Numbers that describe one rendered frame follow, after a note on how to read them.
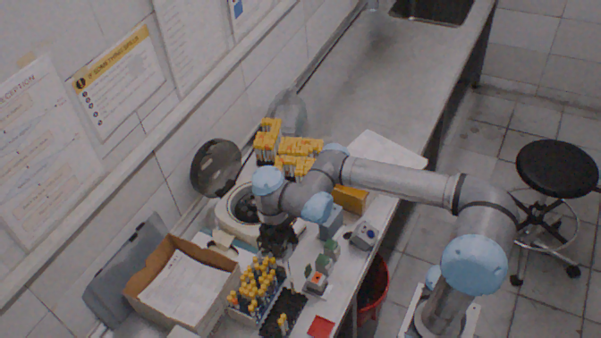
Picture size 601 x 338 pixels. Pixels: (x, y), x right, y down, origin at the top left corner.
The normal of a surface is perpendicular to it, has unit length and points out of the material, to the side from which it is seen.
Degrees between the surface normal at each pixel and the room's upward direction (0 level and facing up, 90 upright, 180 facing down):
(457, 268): 83
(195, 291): 2
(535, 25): 90
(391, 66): 0
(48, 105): 93
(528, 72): 90
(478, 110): 0
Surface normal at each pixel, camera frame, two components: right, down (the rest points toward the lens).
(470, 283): -0.45, 0.59
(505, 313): -0.08, -0.68
